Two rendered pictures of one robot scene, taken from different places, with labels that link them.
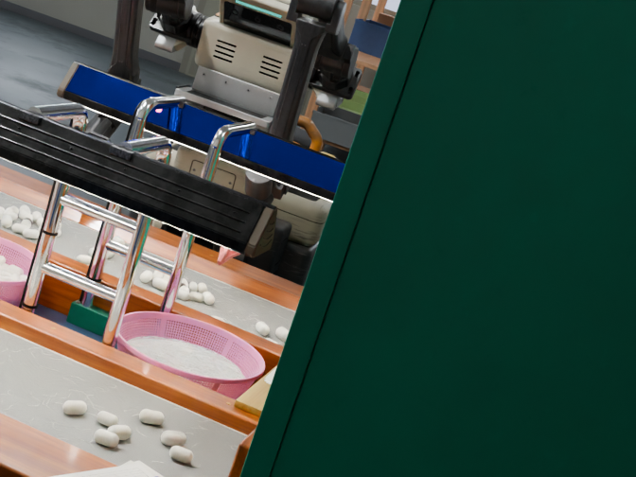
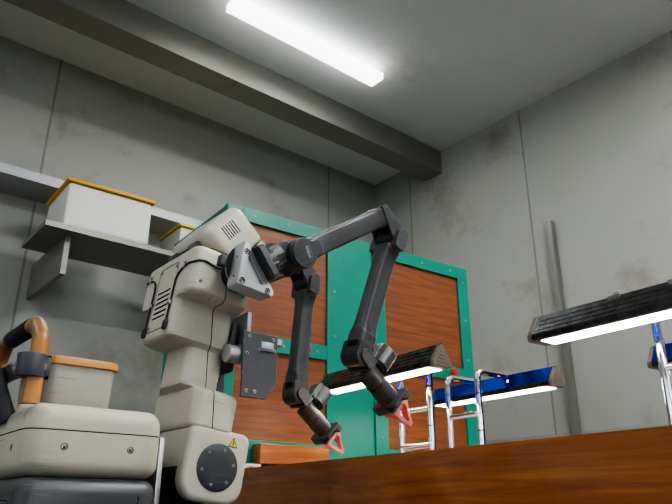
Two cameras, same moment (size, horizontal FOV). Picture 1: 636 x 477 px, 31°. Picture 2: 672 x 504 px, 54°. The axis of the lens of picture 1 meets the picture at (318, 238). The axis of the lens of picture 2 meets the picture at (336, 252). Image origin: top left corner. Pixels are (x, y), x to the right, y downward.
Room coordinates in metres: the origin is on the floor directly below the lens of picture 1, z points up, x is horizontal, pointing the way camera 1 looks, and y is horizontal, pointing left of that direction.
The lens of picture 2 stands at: (3.94, 1.66, 0.63)
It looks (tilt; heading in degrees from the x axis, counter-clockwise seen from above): 21 degrees up; 223
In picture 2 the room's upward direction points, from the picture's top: straight up
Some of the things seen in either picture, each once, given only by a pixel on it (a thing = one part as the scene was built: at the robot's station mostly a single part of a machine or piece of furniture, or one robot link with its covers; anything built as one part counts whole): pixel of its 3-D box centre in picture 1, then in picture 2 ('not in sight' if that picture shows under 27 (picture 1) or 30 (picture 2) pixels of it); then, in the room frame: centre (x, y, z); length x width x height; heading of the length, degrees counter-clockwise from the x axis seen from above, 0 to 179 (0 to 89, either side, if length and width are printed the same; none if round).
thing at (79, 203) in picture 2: not in sight; (98, 223); (2.24, -1.81, 2.23); 0.53 x 0.44 x 0.29; 172
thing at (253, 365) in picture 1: (183, 368); not in sight; (1.89, 0.15, 0.72); 0.27 x 0.27 x 0.10
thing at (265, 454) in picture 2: not in sight; (291, 455); (2.16, -0.19, 0.83); 0.30 x 0.06 x 0.07; 168
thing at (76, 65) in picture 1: (211, 132); (377, 371); (2.19, 0.26, 1.08); 0.62 x 0.08 x 0.07; 78
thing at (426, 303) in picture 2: (633, 162); (327, 353); (1.74, -0.41, 1.32); 1.36 x 0.55 x 0.95; 168
